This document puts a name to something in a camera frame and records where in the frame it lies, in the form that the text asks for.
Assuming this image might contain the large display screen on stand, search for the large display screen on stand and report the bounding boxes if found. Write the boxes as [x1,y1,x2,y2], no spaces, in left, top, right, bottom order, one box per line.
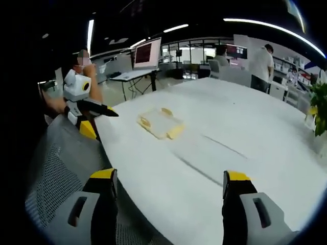
[132,37,162,71]

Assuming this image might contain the white folding table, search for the white folding table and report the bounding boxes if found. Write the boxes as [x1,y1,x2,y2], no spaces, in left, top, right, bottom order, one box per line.
[109,68,162,102]

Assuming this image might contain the green potted plant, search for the green potted plant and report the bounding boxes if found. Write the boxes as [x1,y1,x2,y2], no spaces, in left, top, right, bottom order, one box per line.
[308,82,327,137]

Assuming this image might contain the white low cabinet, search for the white low cabinet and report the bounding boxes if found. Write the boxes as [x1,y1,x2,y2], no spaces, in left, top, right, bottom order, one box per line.
[269,83,289,101]

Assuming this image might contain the wall monitor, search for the wall monitor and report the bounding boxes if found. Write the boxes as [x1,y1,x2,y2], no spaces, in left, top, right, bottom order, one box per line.
[226,44,248,60]

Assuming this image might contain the ceiling light strip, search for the ceiling light strip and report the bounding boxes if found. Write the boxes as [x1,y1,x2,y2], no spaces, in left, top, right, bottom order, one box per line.
[129,38,147,48]
[223,17,327,59]
[162,23,190,33]
[86,19,95,51]

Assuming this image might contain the grey mesh chair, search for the grey mesh chair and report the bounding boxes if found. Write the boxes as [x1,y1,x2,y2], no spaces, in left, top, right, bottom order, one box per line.
[25,112,167,245]

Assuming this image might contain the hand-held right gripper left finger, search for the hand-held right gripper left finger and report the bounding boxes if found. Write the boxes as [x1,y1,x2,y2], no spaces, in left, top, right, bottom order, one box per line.
[47,167,119,245]

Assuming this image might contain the grey office chair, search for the grey office chair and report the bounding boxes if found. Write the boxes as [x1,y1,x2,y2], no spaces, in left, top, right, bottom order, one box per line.
[207,59,221,79]

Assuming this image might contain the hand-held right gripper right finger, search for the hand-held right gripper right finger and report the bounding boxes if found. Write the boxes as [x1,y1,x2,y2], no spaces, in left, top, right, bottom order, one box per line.
[221,170,301,245]

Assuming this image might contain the storage shelf with boxes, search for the storage shelf with boxes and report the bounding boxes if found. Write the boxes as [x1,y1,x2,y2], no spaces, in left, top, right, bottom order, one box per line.
[272,55,320,90]

